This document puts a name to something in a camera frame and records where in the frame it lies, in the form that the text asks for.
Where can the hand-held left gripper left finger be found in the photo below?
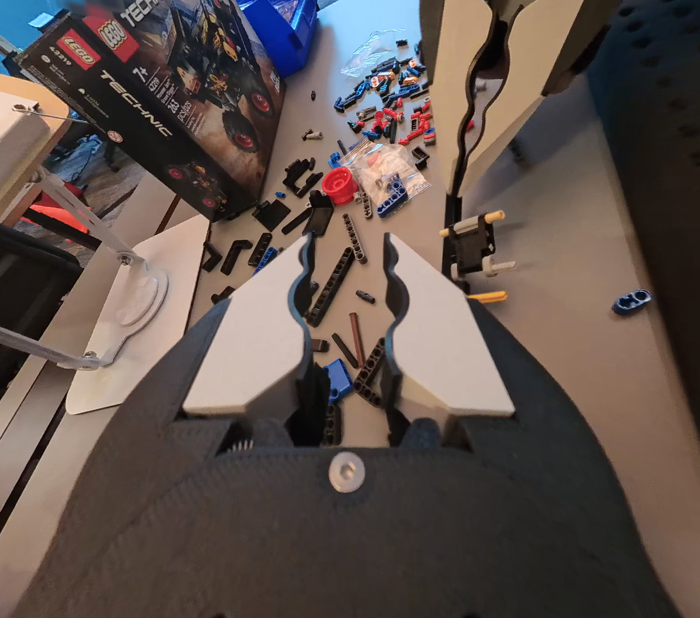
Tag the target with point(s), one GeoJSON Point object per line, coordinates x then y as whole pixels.
{"type": "Point", "coordinates": [246, 355]}

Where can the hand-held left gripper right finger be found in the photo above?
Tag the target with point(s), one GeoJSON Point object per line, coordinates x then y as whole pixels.
{"type": "Point", "coordinates": [454, 355]}

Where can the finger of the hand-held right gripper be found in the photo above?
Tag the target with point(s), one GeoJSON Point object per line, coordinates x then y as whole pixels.
{"type": "Point", "coordinates": [541, 44]}
{"type": "Point", "coordinates": [456, 55]}

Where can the yellow axle with black connector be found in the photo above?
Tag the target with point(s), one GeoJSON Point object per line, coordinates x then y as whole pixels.
{"type": "Point", "coordinates": [489, 297]}

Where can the black beam frame assembly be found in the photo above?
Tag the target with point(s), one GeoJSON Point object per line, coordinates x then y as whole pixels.
{"type": "Point", "coordinates": [473, 246]}

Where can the grey desk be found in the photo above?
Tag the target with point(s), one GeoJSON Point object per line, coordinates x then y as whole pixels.
{"type": "Point", "coordinates": [547, 355]}

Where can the pile of red and blue connectors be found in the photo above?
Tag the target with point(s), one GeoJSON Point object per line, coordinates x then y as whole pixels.
{"type": "Point", "coordinates": [394, 99]}

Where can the crumpled clear plastic bag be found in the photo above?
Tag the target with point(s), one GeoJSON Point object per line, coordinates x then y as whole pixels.
{"type": "Point", "coordinates": [372, 49]}

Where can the blue rectangular panel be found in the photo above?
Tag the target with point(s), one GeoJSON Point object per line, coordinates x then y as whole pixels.
{"type": "Point", "coordinates": [339, 380]}

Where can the short brown axle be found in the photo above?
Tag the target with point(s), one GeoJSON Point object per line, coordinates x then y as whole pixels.
{"type": "Point", "coordinates": [357, 339]}

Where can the pile of black and blue bricks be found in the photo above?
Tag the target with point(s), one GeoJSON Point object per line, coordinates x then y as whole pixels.
{"type": "Point", "coordinates": [328, 290]}

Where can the clear bag of parts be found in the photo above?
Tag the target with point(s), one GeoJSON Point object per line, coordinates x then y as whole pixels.
{"type": "Point", "coordinates": [388, 164]}

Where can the black square panel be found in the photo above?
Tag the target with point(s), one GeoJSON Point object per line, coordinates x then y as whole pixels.
{"type": "Point", "coordinates": [272, 215]}

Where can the black dotted mat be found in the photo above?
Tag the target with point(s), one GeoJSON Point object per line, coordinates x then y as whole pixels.
{"type": "Point", "coordinates": [656, 137]}

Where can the dark grey long beam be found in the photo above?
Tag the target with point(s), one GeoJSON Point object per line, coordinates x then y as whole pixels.
{"type": "Point", "coordinates": [355, 238]}

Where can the black curved panel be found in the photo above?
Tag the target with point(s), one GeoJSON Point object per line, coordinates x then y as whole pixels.
{"type": "Point", "coordinates": [318, 216]}

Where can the blue angled beam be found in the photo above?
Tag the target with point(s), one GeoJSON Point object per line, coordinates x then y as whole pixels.
{"type": "Point", "coordinates": [394, 205]}

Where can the white pin with black connector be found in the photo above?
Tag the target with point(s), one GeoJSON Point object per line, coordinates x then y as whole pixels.
{"type": "Point", "coordinates": [313, 135]}

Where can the blue plastic object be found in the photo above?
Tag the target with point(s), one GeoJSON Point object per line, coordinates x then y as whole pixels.
{"type": "Point", "coordinates": [284, 38]}

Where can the short grey beam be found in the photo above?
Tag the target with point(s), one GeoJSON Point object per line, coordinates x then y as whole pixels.
{"type": "Point", "coordinates": [366, 205]}

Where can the red wheel hub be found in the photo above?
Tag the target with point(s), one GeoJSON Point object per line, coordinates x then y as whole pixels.
{"type": "Point", "coordinates": [339, 186]}

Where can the small blue two-hole beam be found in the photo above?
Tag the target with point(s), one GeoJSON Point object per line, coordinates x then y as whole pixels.
{"type": "Point", "coordinates": [631, 302]}

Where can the orange plastic object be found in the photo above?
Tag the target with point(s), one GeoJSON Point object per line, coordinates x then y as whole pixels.
{"type": "Point", "coordinates": [60, 216]}

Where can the black toy set box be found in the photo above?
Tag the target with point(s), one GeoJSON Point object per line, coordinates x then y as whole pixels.
{"type": "Point", "coordinates": [164, 109]}

